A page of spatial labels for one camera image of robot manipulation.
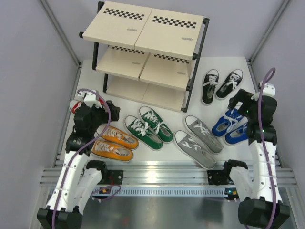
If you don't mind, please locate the black sneaker left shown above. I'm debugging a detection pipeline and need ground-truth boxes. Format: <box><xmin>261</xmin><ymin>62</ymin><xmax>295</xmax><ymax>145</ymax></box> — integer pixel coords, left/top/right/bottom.
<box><xmin>202</xmin><ymin>69</ymin><xmax>219</xmax><ymax>105</ymax></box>

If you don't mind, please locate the blue sneaker left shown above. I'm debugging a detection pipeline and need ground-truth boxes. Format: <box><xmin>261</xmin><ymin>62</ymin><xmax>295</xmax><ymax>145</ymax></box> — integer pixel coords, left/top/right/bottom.
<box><xmin>212</xmin><ymin>108</ymin><xmax>243</xmax><ymax>137</ymax></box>

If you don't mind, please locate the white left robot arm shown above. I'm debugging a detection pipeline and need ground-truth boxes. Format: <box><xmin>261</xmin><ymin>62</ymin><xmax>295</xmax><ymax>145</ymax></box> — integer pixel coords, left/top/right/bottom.
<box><xmin>37</xmin><ymin>100</ymin><xmax>120</xmax><ymax>229</ymax></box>

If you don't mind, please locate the orange sneaker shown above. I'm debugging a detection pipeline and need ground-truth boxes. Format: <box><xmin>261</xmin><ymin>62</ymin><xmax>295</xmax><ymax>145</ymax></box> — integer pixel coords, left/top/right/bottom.
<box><xmin>91</xmin><ymin>140</ymin><xmax>133</xmax><ymax>162</ymax></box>
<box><xmin>100</xmin><ymin>125</ymin><xmax>139</xmax><ymax>150</ymax></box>

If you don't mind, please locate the grey sneaker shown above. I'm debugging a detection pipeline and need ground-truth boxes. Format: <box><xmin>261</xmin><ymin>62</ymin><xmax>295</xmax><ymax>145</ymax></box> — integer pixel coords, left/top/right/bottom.
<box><xmin>174</xmin><ymin>130</ymin><xmax>216</xmax><ymax>170</ymax></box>
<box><xmin>184</xmin><ymin>115</ymin><xmax>224</xmax><ymax>154</ymax></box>

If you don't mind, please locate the aluminium mounting rail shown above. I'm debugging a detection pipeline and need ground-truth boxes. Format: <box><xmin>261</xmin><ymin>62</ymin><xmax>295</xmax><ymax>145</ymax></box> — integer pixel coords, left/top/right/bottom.
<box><xmin>39</xmin><ymin>159</ymin><xmax>298</xmax><ymax>198</ymax></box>

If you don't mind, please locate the black sneaker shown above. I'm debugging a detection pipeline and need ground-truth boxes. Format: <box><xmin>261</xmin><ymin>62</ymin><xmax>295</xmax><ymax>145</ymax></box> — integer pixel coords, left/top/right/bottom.
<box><xmin>215</xmin><ymin>69</ymin><xmax>244</xmax><ymax>100</ymax></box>
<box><xmin>202</xmin><ymin>69</ymin><xmax>219</xmax><ymax>105</ymax></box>

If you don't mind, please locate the grey sneaker upper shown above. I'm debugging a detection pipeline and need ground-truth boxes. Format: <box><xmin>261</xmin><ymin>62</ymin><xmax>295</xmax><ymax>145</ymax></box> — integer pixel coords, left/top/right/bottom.
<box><xmin>184</xmin><ymin>115</ymin><xmax>224</xmax><ymax>154</ymax></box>

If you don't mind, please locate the orange sneaker upper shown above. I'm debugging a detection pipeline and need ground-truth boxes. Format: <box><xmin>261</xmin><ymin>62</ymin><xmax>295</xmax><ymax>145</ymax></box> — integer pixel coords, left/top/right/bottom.
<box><xmin>100</xmin><ymin>125</ymin><xmax>139</xmax><ymax>150</ymax></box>

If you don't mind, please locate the black sneaker right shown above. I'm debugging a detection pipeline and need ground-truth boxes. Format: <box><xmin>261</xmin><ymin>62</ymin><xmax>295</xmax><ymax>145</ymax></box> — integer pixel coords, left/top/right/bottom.
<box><xmin>215</xmin><ymin>69</ymin><xmax>244</xmax><ymax>100</ymax></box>

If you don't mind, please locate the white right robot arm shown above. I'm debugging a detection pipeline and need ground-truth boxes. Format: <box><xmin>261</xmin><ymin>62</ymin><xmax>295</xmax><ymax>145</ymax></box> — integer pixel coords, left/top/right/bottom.
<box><xmin>223</xmin><ymin>89</ymin><xmax>290</xmax><ymax>229</ymax></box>

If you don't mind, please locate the green sneaker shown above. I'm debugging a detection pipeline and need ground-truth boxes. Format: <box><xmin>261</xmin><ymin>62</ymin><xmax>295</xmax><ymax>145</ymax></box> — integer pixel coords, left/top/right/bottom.
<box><xmin>124</xmin><ymin>115</ymin><xmax>163</xmax><ymax>151</ymax></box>
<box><xmin>139</xmin><ymin>106</ymin><xmax>173</xmax><ymax>143</ymax></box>

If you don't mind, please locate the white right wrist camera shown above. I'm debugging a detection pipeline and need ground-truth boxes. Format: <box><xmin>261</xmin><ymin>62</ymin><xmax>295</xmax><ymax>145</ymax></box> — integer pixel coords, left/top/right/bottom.
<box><xmin>251</xmin><ymin>81</ymin><xmax>276</xmax><ymax>101</ymax></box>

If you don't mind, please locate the blue sneaker right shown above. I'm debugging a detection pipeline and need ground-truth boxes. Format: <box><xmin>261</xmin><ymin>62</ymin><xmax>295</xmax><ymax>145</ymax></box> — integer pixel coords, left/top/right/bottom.
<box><xmin>224</xmin><ymin>123</ymin><xmax>248</xmax><ymax>146</ymax></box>

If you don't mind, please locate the beige three-tier shoe shelf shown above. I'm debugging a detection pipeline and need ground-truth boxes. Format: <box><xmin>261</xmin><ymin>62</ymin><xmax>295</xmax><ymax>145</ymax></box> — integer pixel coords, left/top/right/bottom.
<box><xmin>79</xmin><ymin>1</ymin><xmax>210</xmax><ymax>112</ymax></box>

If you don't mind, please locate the grey sneaker lower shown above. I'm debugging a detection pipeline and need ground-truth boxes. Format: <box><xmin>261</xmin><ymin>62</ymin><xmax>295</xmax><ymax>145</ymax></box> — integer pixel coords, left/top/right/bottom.
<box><xmin>174</xmin><ymin>130</ymin><xmax>216</xmax><ymax>170</ymax></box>

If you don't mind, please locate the blue sneaker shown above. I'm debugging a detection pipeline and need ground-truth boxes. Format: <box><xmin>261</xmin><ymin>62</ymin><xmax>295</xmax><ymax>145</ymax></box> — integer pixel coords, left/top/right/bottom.
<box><xmin>224</xmin><ymin>123</ymin><xmax>248</xmax><ymax>146</ymax></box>
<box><xmin>212</xmin><ymin>108</ymin><xmax>243</xmax><ymax>137</ymax></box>

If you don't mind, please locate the orange sneaker lower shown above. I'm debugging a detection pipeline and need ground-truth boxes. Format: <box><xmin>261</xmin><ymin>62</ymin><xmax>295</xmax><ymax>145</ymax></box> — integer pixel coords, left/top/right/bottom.
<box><xmin>91</xmin><ymin>140</ymin><xmax>133</xmax><ymax>162</ymax></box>

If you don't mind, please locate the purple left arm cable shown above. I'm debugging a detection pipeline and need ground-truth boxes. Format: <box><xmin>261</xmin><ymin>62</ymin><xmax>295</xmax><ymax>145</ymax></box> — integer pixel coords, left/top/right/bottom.
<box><xmin>51</xmin><ymin>88</ymin><xmax>122</xmax><ymax>229</ymax></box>

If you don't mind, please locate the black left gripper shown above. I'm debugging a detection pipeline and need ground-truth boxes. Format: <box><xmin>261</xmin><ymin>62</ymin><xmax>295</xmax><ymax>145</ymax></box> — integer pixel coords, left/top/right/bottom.
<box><xmin>89</xmin><ymin>100</ymin><xmax>120</xmax><ymax>134</ymax></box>

